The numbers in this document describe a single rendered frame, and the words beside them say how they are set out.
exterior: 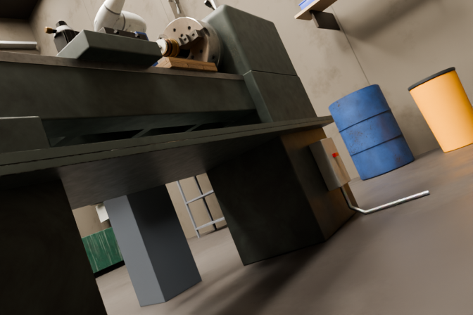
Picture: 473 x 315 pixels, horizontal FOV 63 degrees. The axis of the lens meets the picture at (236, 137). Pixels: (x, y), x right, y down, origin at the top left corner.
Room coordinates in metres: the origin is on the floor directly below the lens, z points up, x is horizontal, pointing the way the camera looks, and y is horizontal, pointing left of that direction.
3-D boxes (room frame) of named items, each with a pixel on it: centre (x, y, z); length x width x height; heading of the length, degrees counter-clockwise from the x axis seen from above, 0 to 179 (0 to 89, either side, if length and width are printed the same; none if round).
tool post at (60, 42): (1.33, 0.43, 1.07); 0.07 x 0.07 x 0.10; 59
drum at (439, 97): (3.43, -1.80, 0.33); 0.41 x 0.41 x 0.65
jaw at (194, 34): (1.71, 0.01, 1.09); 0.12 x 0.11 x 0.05; 59
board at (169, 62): (1.58, 0.19, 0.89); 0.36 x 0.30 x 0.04; 59
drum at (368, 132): (4.07, -1.31, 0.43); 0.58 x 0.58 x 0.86
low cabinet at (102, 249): (7.76, 3.73, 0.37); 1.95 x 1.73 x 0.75; 49
